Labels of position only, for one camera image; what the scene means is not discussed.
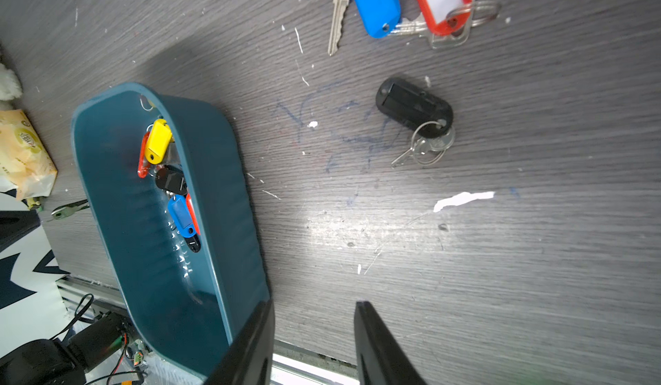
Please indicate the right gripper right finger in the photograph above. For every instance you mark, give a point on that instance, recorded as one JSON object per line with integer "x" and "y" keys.
{"x": 379, "y": 358}

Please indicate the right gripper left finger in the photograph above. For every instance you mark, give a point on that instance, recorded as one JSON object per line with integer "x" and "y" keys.
{"x": 249, "y": 358}

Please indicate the teal plastic storage box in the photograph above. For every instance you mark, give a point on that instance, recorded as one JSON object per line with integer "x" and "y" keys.
{"x": 187, "y": 306}

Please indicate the black tag key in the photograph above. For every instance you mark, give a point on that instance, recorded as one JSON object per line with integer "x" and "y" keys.
{"x": 430, "y": 119}

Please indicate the red tag key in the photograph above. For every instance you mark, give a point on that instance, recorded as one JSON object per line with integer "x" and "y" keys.
{"x": 448, "y": 23}

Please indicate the blue tag key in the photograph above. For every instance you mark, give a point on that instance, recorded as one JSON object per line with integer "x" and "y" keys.
{"x": 380, "y": 19}

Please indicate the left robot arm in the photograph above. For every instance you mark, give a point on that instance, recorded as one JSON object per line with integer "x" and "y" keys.
{"x": 56, "y": 362}

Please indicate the pile of keys in box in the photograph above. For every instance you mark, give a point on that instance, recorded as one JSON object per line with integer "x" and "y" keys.
{"x": 170, "y": 179}

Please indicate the tissue packet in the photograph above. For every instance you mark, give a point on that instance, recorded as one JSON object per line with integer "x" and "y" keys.
{"x": 26, "y": 167}

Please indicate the white teddy bear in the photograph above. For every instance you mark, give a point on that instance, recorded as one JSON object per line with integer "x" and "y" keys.
{"x": 10, "y": 85}

